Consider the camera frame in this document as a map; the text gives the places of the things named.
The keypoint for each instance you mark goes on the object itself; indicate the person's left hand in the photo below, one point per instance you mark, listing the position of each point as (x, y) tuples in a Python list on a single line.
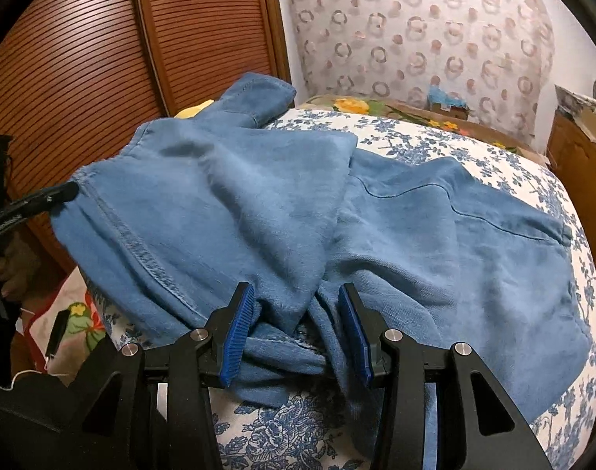
[(14, 264)]

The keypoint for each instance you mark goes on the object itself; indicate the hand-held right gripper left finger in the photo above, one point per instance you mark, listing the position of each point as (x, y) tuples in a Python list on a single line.
[(239, 333)]

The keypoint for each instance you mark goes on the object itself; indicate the brown floral blanket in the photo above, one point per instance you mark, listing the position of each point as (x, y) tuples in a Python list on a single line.
[(356, 105)]

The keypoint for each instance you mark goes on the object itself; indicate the white floral cloth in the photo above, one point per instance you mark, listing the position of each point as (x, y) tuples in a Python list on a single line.
[(77, 313)]

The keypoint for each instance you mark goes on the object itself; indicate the wooden cabinet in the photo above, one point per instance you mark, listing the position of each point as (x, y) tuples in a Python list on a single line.
[(582, 171)]

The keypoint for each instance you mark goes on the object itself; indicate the blue floral bedsheet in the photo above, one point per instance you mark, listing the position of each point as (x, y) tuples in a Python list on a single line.
[(523, 171)]

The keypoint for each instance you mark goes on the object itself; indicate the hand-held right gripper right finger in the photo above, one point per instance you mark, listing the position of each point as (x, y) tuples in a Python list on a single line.
[(356, 338)]

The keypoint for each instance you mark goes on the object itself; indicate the blue denim pants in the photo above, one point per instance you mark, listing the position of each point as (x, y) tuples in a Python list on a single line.
[(229, 205)]

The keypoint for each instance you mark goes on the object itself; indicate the cardboard box with blue bags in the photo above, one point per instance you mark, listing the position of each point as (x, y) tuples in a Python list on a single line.
[(447, 103)]

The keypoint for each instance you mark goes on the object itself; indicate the wooden louvered wardrobe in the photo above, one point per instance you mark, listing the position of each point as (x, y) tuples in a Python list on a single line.
[(180, 34)]

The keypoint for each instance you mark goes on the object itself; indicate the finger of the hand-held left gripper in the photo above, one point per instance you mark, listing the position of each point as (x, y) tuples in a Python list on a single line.
[(29, 205)]

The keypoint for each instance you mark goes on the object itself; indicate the small black device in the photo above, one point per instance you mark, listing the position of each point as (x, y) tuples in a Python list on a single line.
[(58, 333)]

